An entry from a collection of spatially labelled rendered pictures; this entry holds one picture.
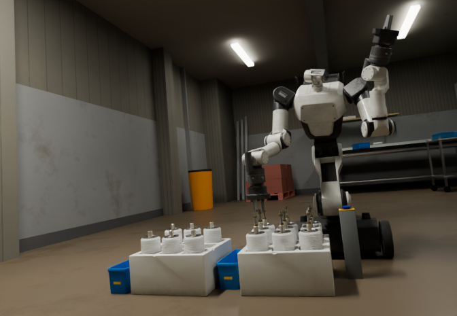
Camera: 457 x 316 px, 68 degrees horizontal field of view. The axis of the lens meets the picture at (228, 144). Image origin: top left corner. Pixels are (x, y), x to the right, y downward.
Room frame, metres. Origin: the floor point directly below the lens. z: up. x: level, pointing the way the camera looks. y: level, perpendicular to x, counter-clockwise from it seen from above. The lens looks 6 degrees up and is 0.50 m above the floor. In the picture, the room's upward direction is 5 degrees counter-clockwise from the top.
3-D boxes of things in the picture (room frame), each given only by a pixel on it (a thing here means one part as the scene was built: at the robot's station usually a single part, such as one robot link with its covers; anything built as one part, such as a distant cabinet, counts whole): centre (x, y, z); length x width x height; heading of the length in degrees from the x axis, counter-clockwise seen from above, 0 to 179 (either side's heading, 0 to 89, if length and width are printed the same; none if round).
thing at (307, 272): (1.66, -0.24, 0.09); 0.39 x 0.39 x 0.18; 75
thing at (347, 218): (1.65, -0.54, 0.16); 0.07 x 0.07 x 0.31; 75
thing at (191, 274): (1.80, 0.28, 0.09); 0.39 x 0.39 x 0.18; 71
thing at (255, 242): (1.57, -0.09, 0.16); 0.10 x 0.10 x 0.18
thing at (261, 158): (1.67, -0.12, 0.57); 0.11 x 0.11 x 0.11; 52
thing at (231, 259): (1.76, 0.01, 0.06); 0.30 x 0.11 x 0.12; 162
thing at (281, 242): (1.54, -0.21, 0.16); 0.10 x 0.10 x 0.18
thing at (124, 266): (1.84, 0.55, 0.06); 0.30 x 0.11 x 0.12; 161
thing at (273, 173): (7.73, -0.87, 0.37); 1.25 x 0.90 x 0.73; 163
